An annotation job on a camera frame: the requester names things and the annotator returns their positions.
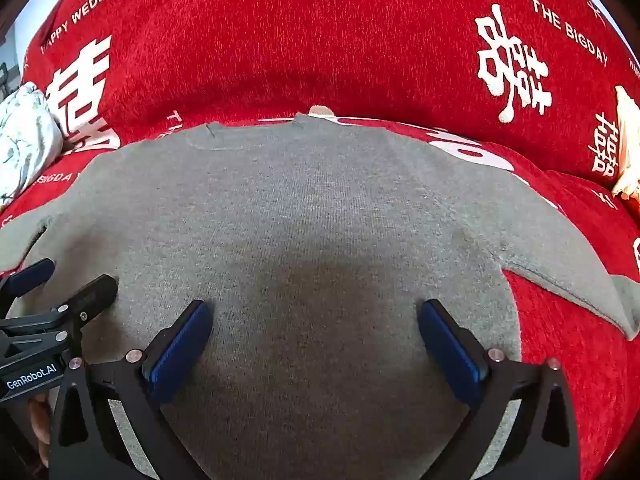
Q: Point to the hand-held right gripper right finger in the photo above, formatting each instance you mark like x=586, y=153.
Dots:
x=450, y=355

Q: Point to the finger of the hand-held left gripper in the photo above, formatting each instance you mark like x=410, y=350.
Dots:
x=97, y=292
x=31, y=275

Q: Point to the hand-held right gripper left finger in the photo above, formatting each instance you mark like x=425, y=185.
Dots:
x=180, y=352

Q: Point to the grey knit sweater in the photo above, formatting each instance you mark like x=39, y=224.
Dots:
x=320, y=235

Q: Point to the person's left hand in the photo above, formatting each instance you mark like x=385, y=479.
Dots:
x=41, y=425

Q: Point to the white floral cloth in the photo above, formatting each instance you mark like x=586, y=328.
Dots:
x=25, y=135

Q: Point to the red cushion with cream fringe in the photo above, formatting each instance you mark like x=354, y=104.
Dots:
x=627, y=135

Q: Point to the red printed blanket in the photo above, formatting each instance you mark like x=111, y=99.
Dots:
x=300, y=35

